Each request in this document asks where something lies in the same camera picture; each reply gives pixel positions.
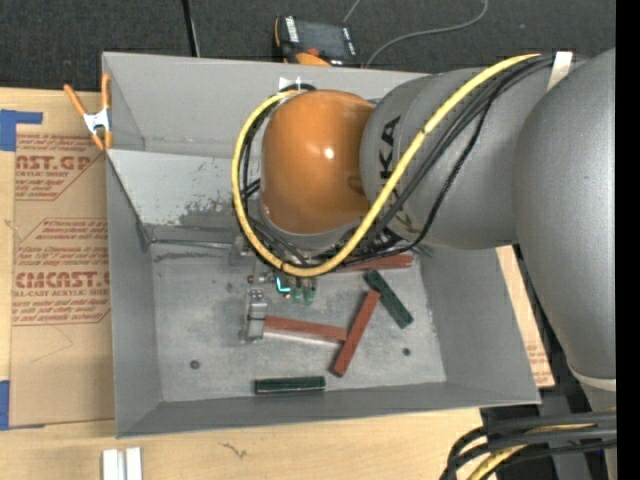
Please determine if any brown cardboard board red print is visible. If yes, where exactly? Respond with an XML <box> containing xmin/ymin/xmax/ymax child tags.
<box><xmin>0</xmin><ymin>86</ymin><xmax>556</xmax><ymax>430</ymax></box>

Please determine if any red-brown flat block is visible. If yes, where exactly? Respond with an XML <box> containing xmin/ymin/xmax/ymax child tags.
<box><xmin>330</xmin><ymin>289</ymin><xmax>383</xmax><ymax>379</ymax></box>
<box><xmin>338</xmin><ymin>253</ymin><xmax>416</xmax><ymax>275</ymax></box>
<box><xmin>263</xmin><ymin>314</ymin><xmax>348</xmax><ymax>342</ymax></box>

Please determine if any grey metal bin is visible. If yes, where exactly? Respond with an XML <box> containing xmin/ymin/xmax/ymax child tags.
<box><xmin>101</xmin><ymin>51</ymin><xmax>543</xmax><ymax>439</ymax></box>

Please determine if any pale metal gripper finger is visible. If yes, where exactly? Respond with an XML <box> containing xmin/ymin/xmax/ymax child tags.
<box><xmin>229</xmin><ymin>237</ymin><xmax>252</xmax><ymax>269</ymax></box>
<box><xmin>246</xmin><ymin>288</ymin><xmax>269</xmax><ymax>343</ymax></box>

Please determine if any dark green flat block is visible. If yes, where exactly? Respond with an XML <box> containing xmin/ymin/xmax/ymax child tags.
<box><xmin>362</xmin><ymin>269</ymin><xmax>416</xmax><ymax>331</ymax></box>
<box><xmin>253</xmin><ymin>375</ymin><xmax>328</xmax><ymax>396</ymax></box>

